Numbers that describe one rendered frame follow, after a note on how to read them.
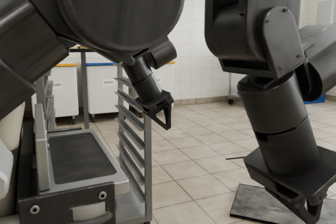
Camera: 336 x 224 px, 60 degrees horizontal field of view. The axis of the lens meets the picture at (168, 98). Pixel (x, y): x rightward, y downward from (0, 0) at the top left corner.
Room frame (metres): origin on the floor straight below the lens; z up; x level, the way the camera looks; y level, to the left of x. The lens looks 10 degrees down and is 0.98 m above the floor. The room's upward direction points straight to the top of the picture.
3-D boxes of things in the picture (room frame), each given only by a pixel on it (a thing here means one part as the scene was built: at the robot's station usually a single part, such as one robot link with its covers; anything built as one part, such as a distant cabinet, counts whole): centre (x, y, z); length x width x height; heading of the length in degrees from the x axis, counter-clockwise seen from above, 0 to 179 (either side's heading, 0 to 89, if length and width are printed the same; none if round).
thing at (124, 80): (1.60, 0.23, 0.78); 0.64 x 0.03 x 0.03; 21
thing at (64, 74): (3.68, 1.46, 0.39); 0.64 x 0.54 x 0.77; 23
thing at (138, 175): (1.60, 0.23, 0.33); 0.64 x 0.03 x 0.03; 21
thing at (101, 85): (3.93, 0.86, 0.39); 0.64 x 0.54 x 0.77; 22
